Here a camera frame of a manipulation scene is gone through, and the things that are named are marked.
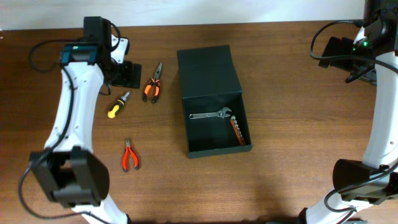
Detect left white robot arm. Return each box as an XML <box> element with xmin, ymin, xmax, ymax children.
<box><xmin>29</xmin><ymin>40</ymin><xmax>131</xmax><ymax>223</ymax></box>

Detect black box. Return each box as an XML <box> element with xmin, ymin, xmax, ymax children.
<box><xmin>177</xmin><ymin>45</ymin><xmax>253</xmax><ymax>159</ymax></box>

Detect yellow black screwdriver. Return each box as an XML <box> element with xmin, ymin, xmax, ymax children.
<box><xmin>107</xmin><ymin>90</ymin><xmax>131</xmax><ymax>119</ymax></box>

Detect orange socket bit rail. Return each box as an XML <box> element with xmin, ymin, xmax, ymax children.
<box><xmin>230</xmin><ymin>116</ymin><xmax>246</xmax><ymax>146</ymax></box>

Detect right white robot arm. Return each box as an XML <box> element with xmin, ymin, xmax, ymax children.
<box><xmin>297</xmin><ymin>0</ymin><xmax>397</xmax><ymax>223</ymax></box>

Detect silver adjustable wrench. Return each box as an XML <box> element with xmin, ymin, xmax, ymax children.
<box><xmin>188</xmin><ymin>107</ymin><xmax>232</xmax><ymax>119</ymax></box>

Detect orange black needle-nose pliers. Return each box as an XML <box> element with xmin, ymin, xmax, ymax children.
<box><xmin>142</xmin><ymin>63</ymin><xmax>162</xmax><ymax>104</ymax></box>

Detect red handled cutting pliers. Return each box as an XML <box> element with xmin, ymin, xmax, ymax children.
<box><xmin>122</xmin><ymin>139</ymin><xmax>139</xmax><ymax>172</ymax></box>

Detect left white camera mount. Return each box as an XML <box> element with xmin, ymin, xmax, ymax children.
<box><xmin>111</xmin><ymin>35</ymin><xmax>129</xmax><ymax>63</ymax></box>

